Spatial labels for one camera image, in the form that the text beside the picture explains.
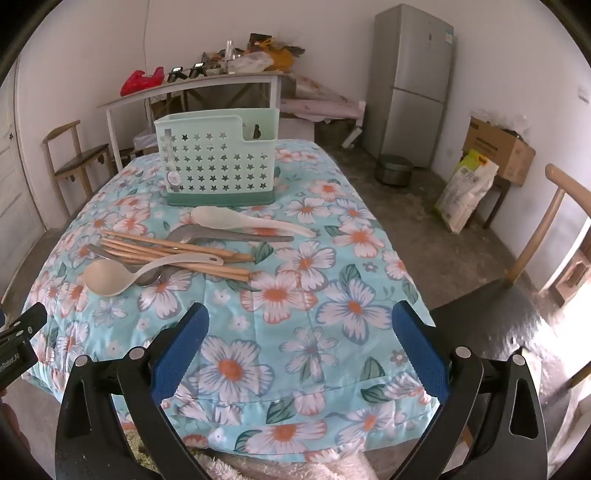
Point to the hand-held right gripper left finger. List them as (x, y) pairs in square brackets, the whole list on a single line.
[(182, 350)]

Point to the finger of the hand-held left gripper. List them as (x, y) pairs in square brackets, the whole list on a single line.
[(25, 321)]

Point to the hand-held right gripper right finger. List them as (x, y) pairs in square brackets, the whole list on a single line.
[(418, 346)]

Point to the metal spoon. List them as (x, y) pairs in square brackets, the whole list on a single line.
[(150, 278)]

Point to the beige plastic ladle spoon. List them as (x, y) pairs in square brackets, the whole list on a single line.
[(106, 277)]

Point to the bundle of wooden chopsticks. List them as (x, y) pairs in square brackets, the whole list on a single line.
[(184, 247)]

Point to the grey plastic spoon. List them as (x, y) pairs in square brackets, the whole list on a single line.
[(249, 237)]

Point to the white plastic rice spoon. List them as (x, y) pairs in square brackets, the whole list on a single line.
[(217, 217)]

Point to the green perforated utensil holder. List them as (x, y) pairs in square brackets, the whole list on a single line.
[(217, 170)]

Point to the floral light blue blanket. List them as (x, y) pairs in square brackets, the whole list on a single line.
[(323, 323)]

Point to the white door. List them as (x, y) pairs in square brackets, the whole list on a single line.
[(18, 184)]

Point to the white and yellow rice bag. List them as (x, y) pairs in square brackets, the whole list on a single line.
[(461, 194)]

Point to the small wooden chair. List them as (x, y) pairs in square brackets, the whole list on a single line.
[(81, 159)]

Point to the metal pot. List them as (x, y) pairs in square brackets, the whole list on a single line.
[(392, 170)]

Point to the dark wooden stool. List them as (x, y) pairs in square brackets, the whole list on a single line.
[(501, 184)]

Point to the brown cardboard box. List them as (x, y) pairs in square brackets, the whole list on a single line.
[(498, 147)]

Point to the wooden chair with dark seat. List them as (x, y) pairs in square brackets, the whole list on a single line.
[(554, 177)]

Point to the pink cloth covered bench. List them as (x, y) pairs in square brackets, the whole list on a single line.
[(318, 106)]

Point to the red plastic bag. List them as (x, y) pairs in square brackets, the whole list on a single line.
[(138, 83)]

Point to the phone on stand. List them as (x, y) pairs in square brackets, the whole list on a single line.
[(175, 74), (198, 69)]

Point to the silver refrigerator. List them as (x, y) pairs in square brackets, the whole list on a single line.
[(406, 69)]

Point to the white plastic bag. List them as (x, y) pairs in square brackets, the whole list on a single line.
[(249, 62)]

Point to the orange plastic bag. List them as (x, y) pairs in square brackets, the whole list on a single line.
[(281, 57)]

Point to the white frame table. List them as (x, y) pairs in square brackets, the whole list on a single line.
[(194, 83)]

